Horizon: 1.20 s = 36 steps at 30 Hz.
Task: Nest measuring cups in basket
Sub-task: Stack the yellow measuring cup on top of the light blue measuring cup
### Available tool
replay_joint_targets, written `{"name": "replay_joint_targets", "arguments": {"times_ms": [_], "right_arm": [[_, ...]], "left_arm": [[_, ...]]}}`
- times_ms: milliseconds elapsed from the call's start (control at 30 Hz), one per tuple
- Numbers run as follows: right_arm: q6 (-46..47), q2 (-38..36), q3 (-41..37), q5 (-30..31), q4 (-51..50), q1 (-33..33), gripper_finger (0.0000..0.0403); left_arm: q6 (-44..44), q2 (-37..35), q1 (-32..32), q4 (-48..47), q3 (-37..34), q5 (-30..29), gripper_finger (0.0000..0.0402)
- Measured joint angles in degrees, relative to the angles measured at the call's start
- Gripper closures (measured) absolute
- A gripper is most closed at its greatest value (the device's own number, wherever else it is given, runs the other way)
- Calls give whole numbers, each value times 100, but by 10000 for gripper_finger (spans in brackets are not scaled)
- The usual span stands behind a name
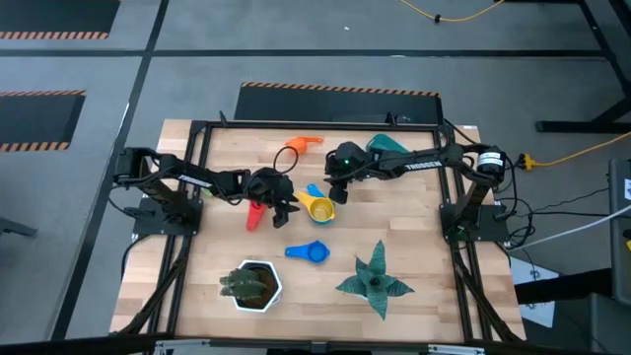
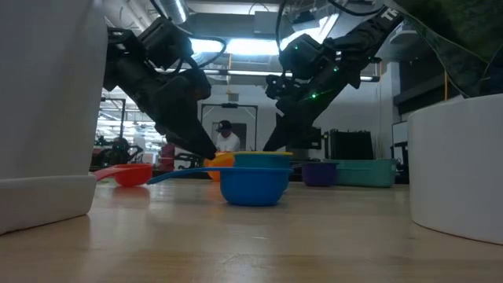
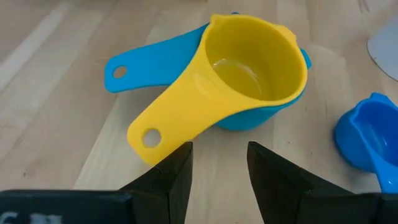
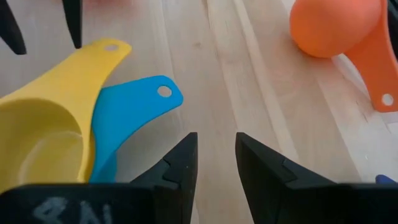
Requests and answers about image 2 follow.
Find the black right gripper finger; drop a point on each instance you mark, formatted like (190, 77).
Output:
(277, 137)
(300, 127)

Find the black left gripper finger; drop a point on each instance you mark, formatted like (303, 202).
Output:
(198, 137)
(173, 135)

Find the teal measuring cup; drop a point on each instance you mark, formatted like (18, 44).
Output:
(262, 161)

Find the orange measuring cup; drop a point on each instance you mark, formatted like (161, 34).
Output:
(222, 162)

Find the purple measuring cup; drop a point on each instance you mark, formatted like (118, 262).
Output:
(319, 175)

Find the red measuring cup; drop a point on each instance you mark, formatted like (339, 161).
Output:
(131, 175)

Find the blue measuring cup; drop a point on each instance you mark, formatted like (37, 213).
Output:
(251, 188)

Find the teal plastic basket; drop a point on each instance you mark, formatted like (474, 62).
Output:
(367, 173)

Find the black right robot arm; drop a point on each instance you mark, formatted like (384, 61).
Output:
(365, 35)

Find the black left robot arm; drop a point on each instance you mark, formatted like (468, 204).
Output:
(120, 59)

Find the small black monitor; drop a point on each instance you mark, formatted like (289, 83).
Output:
(314, 137)

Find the magenta chair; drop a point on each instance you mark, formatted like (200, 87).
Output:
(167, 157)

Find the person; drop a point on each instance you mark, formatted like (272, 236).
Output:
(228, 141)

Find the large black monitor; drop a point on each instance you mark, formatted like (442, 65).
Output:
(351, 144)

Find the distant black robot station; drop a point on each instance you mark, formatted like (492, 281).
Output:
(118, 151)

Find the long ceiling light fixture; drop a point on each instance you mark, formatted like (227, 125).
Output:
(251, 72)

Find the white hexagonal planter pot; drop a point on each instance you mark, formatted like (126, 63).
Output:
(47, 118)

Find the white round planter pot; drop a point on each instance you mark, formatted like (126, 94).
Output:
(456, 169)

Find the green snake plant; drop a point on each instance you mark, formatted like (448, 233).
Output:
(463, 35)

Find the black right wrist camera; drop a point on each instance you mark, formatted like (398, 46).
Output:
(306, 55)

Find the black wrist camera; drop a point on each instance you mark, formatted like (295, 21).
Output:
(165, 41)
(306, 55)

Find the black metal frame rig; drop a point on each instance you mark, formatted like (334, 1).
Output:
(236, 105)

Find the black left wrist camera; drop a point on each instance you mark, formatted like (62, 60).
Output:
(165, 41)

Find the silver ceiling duct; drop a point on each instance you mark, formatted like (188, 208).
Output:
(175, 8)

